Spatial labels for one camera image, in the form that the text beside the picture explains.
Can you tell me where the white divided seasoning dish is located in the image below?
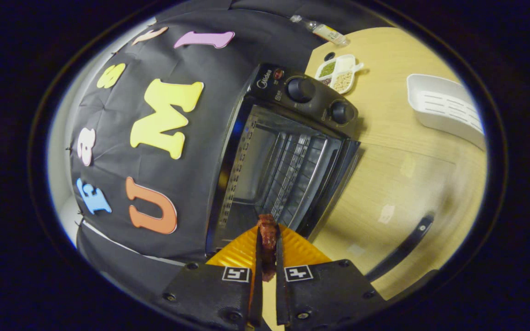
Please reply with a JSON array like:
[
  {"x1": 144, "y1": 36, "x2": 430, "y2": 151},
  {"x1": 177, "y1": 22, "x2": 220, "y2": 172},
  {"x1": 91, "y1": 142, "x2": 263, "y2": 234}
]
[{"x1": 315, "y1": 54, "x2": 365, "y2": 95}]

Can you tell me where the white ribbed plastic tray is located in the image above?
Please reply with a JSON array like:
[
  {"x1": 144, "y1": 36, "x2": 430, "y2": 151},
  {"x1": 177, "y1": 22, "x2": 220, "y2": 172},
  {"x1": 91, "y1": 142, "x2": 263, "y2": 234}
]
[{"x1": 406, "y1": 74, "x2": 486, "y2": 150}]

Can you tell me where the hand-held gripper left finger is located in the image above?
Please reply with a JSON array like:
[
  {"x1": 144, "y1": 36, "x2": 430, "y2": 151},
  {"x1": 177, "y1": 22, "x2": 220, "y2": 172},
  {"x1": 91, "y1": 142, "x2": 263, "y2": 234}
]
[{"x1": 161, "y1": 224, "x2": 264, "y2": 331}]

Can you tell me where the red-brown steak piece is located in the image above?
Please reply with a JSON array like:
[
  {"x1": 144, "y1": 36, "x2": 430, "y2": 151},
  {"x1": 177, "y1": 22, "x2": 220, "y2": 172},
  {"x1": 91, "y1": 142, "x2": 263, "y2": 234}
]
[{"x1": 257, "y1": 213, "x2": 278, "y2": 282}]

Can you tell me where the black toaster oven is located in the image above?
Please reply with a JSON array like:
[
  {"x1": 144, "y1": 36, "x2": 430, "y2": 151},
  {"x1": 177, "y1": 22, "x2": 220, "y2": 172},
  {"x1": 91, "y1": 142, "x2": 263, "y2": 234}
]
[{"x1": 205, "y1": 63, "x2": 484, "y2": 299}]

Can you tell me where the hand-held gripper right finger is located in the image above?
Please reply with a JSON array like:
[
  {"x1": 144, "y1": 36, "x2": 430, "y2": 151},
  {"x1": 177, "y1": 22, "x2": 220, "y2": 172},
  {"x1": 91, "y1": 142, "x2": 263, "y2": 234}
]
[{"x1": 274, "y1": 224, "x2": 387, "y2": 329}]

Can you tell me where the clear glass bottle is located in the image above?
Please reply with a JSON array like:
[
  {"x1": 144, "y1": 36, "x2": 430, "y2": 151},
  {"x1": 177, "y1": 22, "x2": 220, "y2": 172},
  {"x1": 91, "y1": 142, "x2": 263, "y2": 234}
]
[{"x1": 290, "y1": 15, "x2": 351, "y2": 46}]

